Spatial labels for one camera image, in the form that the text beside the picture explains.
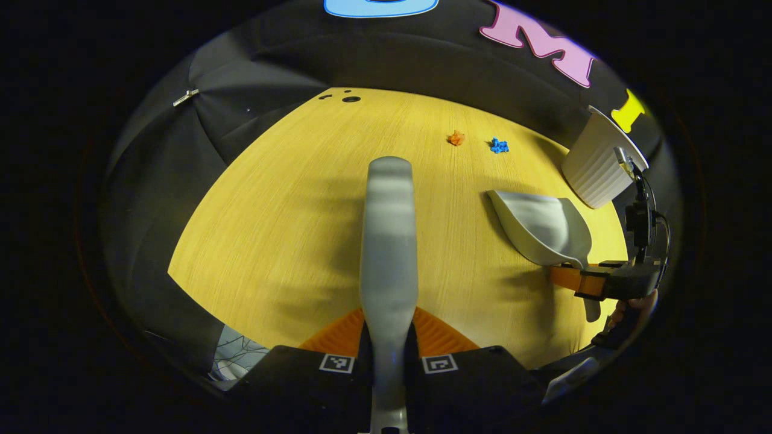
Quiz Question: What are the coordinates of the small white broom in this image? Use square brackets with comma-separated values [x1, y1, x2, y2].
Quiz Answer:
[359, 156, 420, 434]

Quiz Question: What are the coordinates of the white dustpan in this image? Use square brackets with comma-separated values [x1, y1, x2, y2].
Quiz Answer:
[486, 189, 603, 323]

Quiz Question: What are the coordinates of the black cable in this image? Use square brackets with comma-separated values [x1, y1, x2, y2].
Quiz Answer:
[653, 210, 672, 261]

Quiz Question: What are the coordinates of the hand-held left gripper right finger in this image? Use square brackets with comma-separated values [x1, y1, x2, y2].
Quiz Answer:
[405, 306, 547, 426]

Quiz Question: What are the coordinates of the black backdrop cloth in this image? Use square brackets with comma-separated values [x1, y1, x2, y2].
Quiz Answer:
[100, 0, 682, 392]

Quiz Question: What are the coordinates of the wooden desktop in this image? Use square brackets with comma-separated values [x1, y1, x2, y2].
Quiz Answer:
[167, 87, 629, 370]

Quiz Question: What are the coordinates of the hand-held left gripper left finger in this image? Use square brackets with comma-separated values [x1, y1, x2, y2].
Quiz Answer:
[232, 307, 372, 424]

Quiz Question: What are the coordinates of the white ribbed garbage bin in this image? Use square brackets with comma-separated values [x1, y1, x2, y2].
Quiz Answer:
[561, 105, 650, 210]

